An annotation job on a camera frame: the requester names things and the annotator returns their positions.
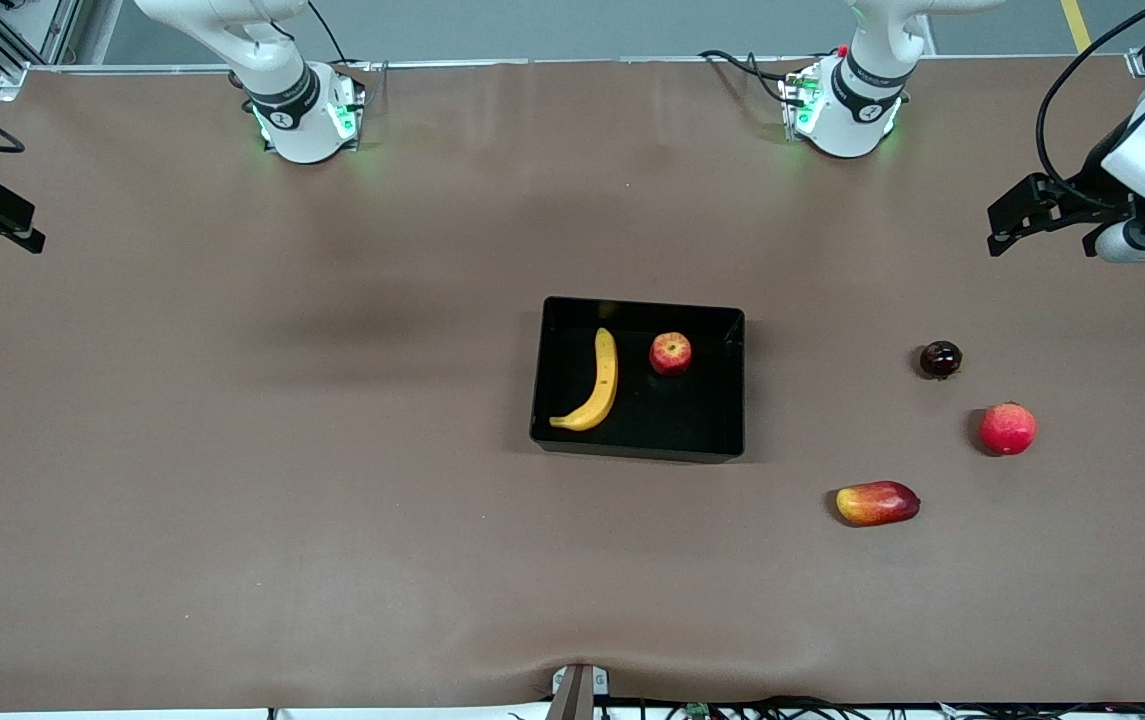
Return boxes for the red yellow mango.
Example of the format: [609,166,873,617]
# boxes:
[836,480,921,528]

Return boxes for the small red yellow apple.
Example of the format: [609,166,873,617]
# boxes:
[649,332,693,377]

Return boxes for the black rectangular plastic box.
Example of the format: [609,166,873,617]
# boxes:
[529,296,745,464]

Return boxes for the brown table cover sheet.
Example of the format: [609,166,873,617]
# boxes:
[0,55,1145,713]

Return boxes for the black right base cable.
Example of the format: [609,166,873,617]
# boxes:
[305,0,375,101]

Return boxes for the dark purple plum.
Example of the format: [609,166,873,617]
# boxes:
[920,341,964,380]

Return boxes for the black left base cable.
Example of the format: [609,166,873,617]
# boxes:
[699,48,805,107]

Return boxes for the black base cable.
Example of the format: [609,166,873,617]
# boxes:
[699,48,805,107]
[305,0,375,101]

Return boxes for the yellow floor tape strip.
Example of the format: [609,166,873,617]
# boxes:
[1060,0,1094,54]

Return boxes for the round red peach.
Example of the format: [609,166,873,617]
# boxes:
[978,402,1038,457]

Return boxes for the yellow banana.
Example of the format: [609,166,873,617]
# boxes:
[549,327,620,432]

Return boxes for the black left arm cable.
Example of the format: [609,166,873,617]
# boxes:
[1035,0,1145,211]

